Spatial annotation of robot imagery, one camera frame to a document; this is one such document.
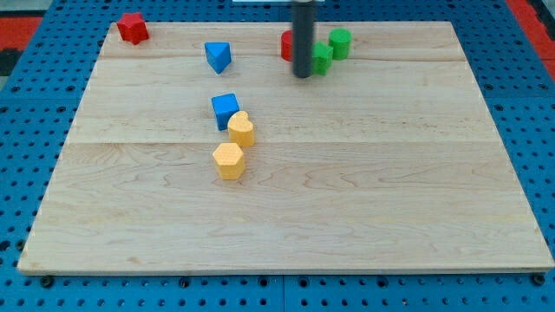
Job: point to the green star block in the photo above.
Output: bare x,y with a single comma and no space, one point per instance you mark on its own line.
322,56

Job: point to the wooden board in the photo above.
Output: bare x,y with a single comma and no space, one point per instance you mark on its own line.
389,164

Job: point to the green cylinder block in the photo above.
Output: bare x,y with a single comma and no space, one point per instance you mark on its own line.
340,40

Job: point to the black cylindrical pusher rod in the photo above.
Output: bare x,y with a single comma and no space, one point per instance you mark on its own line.
302,26

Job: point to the blue cube block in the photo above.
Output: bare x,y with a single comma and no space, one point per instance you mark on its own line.
224,107

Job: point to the red cylinder block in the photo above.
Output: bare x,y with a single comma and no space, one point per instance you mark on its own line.
286,45

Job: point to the red star block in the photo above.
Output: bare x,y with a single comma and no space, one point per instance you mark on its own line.
133,28

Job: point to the blue triangular prism block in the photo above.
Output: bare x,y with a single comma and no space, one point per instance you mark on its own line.
218,55

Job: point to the yellow hexagon block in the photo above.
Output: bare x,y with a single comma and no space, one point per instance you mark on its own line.
229,161

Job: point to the yellow heart block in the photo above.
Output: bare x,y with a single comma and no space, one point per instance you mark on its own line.
241,130

